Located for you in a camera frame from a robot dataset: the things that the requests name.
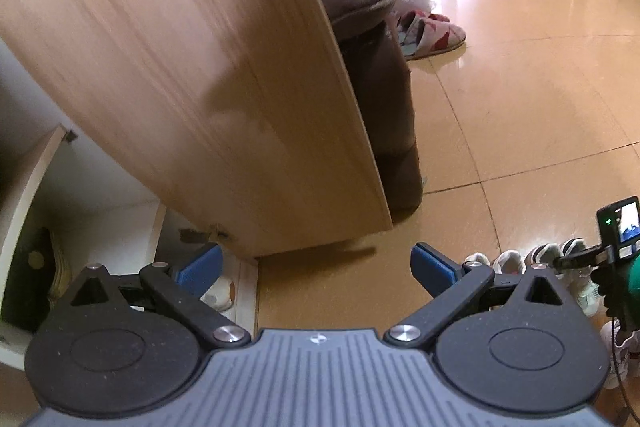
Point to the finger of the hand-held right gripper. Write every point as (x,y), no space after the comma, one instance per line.
(575,259)

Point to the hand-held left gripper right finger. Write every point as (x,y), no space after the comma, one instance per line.
(432,269)

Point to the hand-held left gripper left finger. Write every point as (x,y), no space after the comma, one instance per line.
(205,269)

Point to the lavender white lace sneaker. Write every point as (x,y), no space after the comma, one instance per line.
(622,347)

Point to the white shoe cabinet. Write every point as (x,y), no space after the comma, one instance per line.
(100,177)

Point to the person's right hand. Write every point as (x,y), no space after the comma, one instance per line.
(612,292)

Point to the dark shoe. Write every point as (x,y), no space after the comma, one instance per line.
(37,287)

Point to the brown leather sofa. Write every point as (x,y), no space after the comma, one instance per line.
(380,107)

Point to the wooden cabinet door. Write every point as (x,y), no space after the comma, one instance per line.
(200,82)

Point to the grey red slipper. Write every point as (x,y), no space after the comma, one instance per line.
(440,34)
(407,32)

